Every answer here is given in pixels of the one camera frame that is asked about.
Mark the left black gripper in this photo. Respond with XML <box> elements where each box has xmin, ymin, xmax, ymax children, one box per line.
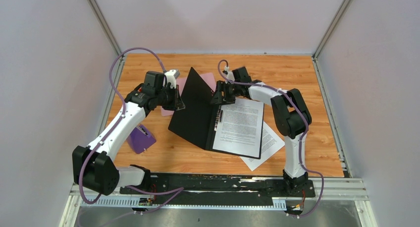
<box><xmin>156</xmin><ymin>85</ymin><xmax>186</xmax><ymax>112</ymax></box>

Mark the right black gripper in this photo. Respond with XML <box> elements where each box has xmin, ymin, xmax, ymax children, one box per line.
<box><xmin>210</xmin><ymin>81</ymin><xmax>241</xmax><ymax>106</ymax></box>

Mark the pink paper sheet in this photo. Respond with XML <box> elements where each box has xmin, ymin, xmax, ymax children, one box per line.
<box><xmin>161</xmin><ymin>72</ymin><xmax>216</xmax><ymax>116</ymax></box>

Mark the red folder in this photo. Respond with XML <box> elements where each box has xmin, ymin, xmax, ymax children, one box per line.
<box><xmin>168</xmin><ymin>66</ymin><xmax>264</xmax><ymax>160</ymax></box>

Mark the printed paper sheet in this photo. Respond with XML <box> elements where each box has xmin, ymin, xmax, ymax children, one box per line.
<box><xmin>240</xmin><ymin>122</ymin><xmax>285</xmax><ymax>171</ymax></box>
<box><xmin>212</xmin><ymin>98</ymin><xmax>264</xmax><ymax>159</ymax></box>

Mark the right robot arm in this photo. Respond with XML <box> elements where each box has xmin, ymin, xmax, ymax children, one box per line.
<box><xmin>210</xmin><ymin>67</ymin><xmax>312</xmax><ymax>196</ymax></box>

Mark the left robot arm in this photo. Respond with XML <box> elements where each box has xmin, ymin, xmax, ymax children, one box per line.
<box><xmin>72</xmin><ymin>69</ymin><xmax>185</xmax><ymax>195</ymax></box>

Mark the purple box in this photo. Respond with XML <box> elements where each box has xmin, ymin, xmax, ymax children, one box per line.
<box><xmin>126</xmin><ymin>124</ymin><xmax>157</xmax><ymax>154</ymax></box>

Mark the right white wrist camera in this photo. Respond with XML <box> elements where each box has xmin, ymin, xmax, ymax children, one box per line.
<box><xmin>223</xmin><ymin>66</ymin><xmax>235</xmax><ymax>81</ymax></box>

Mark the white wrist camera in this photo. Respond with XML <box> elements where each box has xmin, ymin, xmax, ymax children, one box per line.
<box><xmin>223</xmin><ymin>66</ymin><xmax>235</xmax><ymax>81</ymax></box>
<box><xmin>164</xmin><ymin>69</ymin><xmax>180</xmax><ymax>88</ymax></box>

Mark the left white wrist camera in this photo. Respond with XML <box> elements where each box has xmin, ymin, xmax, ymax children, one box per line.
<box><xmin>164</xmin><ymin>69</ymin><xmax>180</xmax><ymax>88</ymax></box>

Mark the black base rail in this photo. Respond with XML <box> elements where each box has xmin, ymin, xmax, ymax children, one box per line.
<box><xmin>70</xmin><ymin>172</ymin><xmax>365</xmax><ymax>211</ymax></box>

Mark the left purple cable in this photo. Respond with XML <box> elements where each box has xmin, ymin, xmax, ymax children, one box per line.
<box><xmin>78</xmin><ymin>47</ymin><xmax>184</xmax><ymax>205</ymax></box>

